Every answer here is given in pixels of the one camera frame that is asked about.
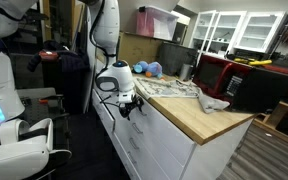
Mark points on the dark jacket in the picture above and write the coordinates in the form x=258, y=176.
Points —
x=70, y=60

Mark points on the wooden workbench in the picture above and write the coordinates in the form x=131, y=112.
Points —
x=284, y=110

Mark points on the white panel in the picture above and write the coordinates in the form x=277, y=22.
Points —
x=86, y=73

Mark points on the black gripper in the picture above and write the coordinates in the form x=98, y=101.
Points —
x=129, y=108

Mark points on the white drawer cabinet wooden top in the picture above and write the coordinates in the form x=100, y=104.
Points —
x=217, y=156

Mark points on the clear plastic storage bin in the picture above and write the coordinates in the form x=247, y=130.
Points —
x=157, y=25

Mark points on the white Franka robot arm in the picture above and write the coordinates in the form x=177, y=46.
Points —
x=109, y=26

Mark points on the metal cup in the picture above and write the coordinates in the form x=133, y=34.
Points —
x=185, y=71

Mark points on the patterned white cloth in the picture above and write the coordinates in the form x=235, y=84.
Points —
x=164, y=88

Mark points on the black clamp orange tip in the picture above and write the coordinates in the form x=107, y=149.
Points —
x=43, y=100

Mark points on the blue plush toy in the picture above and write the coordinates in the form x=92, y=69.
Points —
x=154, y=69

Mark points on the grey crumpled cloth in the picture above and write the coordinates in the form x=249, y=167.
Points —
x=212, y=104

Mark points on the black perforated robot stand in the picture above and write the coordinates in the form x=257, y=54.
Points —
x=34, y=113

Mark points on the white glass door cabinet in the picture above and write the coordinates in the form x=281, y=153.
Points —
x=257, y=31

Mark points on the black cabinet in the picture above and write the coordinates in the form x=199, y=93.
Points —
x=64, y=90

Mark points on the yellow black power tool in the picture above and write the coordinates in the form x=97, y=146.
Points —
x=257, y=62

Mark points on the dark storage shelf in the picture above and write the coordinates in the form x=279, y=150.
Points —
x=24, y=40

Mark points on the red black microwave oven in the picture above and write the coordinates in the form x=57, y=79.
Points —
x=250, y=90

